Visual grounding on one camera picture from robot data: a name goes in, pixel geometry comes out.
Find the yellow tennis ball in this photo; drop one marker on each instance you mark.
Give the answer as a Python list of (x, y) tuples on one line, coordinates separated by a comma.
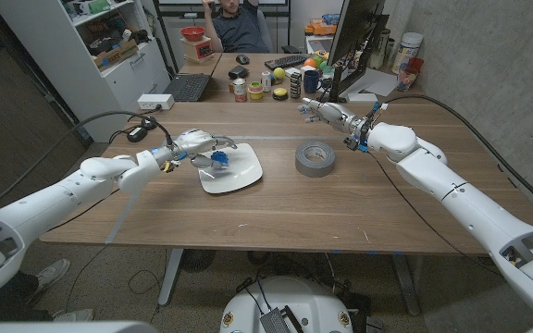
[(279, 73)]

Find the black keyboard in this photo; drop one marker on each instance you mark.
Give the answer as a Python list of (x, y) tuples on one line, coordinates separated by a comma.
[(287, 61)]

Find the wooden desk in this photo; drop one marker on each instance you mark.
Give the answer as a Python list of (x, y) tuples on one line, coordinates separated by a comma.
[(222, 94)]

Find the grey duct tape roll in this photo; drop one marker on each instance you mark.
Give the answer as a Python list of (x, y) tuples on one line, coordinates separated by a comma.
[(315, 169)]

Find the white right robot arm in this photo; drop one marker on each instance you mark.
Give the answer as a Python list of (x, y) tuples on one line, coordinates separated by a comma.
[(474, 217)]

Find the white canister with lid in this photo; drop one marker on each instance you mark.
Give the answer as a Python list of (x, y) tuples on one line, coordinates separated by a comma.
[(407, 48)]

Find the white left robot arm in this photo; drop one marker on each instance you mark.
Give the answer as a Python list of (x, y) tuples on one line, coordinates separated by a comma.
[(40, 213)]

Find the white paper sheets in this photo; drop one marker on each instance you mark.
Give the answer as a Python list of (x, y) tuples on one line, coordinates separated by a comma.
[(380, 84)]

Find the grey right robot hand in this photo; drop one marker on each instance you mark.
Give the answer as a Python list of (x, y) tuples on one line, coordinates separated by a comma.
[(338, 115)]

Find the black pouch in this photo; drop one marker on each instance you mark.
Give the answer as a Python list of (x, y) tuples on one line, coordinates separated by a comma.
[(239, 72)]

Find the black and white block tower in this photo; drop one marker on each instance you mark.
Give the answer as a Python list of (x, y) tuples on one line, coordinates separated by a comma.
[(295, 85)]

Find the person in white sneakers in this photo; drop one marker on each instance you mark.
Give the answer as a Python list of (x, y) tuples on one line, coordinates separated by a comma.
[(56, 273)]

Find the white square paper plate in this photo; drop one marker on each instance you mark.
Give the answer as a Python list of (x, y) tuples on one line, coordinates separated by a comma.
[(239, 175)]

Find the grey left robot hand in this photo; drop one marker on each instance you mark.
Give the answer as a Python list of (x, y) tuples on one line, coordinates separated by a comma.
[(194, 141)]

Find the small white bottle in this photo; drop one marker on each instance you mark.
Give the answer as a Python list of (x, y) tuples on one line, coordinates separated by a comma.
[(266, 81)]

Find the flat white box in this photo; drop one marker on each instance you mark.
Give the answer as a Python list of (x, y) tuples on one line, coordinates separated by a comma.
[(362, 97)]

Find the red bowl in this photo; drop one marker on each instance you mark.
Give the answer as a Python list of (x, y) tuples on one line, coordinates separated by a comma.
[(193, 33)]

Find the seated person in dark shirt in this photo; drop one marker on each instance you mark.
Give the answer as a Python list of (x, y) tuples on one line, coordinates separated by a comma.
[(241, 32)]

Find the brown cardboard box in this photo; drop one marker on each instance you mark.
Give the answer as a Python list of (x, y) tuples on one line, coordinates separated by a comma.
[(116, 54)]

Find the wooden box with red panel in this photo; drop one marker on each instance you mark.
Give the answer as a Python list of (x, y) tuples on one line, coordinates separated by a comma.
[(197, 50)]

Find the dark blue mug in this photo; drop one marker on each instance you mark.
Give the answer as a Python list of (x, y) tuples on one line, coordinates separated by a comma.
[(312, 82)]

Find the orange ball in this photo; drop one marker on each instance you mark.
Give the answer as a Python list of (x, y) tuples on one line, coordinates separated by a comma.
[(310, 63)]

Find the whiteboard with black frame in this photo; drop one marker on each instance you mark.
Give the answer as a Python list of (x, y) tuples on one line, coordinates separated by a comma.
[(188, 2)]

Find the black computer monitor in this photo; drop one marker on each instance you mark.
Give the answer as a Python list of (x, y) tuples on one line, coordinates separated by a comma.
[(354, 28)]

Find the black laptop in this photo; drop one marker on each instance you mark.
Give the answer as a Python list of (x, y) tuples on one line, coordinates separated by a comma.
[(188, 88)]

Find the patterned cup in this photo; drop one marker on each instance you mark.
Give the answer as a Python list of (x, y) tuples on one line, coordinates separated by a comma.
[(405, 80)]

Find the grey office chair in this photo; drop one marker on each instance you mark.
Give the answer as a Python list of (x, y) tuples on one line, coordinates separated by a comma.
[(264, 28)]

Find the black computer mouse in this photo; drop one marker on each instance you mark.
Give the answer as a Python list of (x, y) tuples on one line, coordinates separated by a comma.
[(243, 59)]

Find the grey metal table leg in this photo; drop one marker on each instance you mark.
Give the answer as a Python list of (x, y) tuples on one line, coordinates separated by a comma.
[(407, 287), (170, 277)]

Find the blue spiky stress ball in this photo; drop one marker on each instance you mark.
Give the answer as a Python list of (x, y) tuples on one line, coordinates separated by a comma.
[(220, 158)]

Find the white robot torso base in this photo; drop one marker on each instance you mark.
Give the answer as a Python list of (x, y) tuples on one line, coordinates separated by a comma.
[(313, 305)]

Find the black power adapter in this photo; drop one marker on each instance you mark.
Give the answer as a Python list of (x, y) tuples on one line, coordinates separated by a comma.
[(149, 122), (136, 134)]

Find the white shelving cabinet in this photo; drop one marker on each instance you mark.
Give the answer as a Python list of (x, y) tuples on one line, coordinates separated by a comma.
[(72, 69)]

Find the stack of coloured cups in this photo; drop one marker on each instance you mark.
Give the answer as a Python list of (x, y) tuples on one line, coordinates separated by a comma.
[(256, 91)]

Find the yellow and black disc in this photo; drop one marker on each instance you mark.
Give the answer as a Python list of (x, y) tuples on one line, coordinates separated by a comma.
[(280, 94)]

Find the orange case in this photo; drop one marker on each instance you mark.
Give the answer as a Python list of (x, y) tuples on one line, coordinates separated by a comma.
[(320, 28)]

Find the red cup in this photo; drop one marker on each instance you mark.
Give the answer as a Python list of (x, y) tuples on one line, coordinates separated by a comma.
[(416, 65)]

